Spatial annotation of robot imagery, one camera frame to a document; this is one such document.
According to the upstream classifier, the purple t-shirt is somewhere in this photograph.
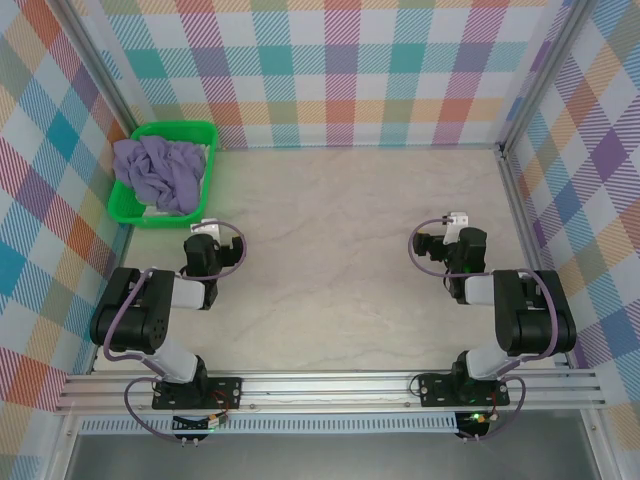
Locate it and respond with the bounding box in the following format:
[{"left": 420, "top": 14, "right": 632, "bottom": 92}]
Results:
[{"left": 112, "top": 133, "right": 207, "bottom": 217}]

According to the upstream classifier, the white t-shirt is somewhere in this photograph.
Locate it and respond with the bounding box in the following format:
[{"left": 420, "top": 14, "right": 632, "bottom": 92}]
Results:
[{"left": 141, "top": 142, "right": 212, "bottom": 220}]

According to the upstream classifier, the green plastic basket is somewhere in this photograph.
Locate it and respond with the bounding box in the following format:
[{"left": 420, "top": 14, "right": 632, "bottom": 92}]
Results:
[{"left": 108, "top": 121, "right": 220, "bottom": 230}]

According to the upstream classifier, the small black electronics module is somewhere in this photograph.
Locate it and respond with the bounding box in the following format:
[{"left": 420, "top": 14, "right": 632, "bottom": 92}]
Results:
[
  {"left": 172, "top": 413, "right": 230, "bottom": 445},
  {"left": 455, "top": 409, "right": 495, "bottom": 442}
]

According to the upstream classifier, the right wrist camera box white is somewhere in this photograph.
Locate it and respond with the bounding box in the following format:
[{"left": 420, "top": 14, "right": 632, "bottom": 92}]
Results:
[{"left": 445, "top": 211, "right": 472, "bottom": 246}]

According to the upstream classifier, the aluminium side frame rail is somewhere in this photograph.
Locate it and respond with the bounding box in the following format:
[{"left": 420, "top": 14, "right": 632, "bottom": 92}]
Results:
[{"left": 497, "top": 144, "right": 571, "bottom": 369}]

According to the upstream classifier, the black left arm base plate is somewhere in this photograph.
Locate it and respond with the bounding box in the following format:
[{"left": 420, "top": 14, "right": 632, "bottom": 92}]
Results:
[{"left": 152, "top": 375, "right": 244, "bottom": 411}]

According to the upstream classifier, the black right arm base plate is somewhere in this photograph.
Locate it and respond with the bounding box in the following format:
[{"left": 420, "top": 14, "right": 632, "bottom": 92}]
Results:
[{"left": 417, "top": 372, "right": 511, "bottom": 407}]

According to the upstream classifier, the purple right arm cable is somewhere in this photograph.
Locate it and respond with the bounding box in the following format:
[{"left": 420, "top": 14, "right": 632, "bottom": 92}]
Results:
[{"left": 409, "top": 218, "right": 559, "bottom": 444}]

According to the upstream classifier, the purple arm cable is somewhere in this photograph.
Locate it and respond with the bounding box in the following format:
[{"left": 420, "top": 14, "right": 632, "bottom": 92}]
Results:
[
  {"left": 102, "top": 219, "right": 250, "bottom": 444},
  {"left": 409, "top": 218, "right": 559, "bottom": 444}
]

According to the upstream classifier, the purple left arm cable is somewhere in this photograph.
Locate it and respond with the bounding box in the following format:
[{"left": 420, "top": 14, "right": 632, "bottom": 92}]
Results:
[{"left": 102, "top": 219, "right": 250, "bottom": 444}]

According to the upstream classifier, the aluminium mounting rail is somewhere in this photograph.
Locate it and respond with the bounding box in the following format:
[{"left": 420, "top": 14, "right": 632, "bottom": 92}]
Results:
[{"left": 54, "top": 369, "right": 606, "bottom": 416}]

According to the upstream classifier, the aluminium frame post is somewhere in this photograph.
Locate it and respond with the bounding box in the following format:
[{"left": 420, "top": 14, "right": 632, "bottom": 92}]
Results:
[
  {"left": 499, "top": 0, "right": 591, "bottom": 150},
  {"left": 62, "top": 0, "right": 140, "bottom": 132}
]

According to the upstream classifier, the white slotted cable duct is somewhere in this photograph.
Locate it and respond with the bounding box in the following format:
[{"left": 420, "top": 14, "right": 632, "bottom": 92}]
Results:
[{"left": 79, "top": 412, "right": 459, "bottom": 435}]

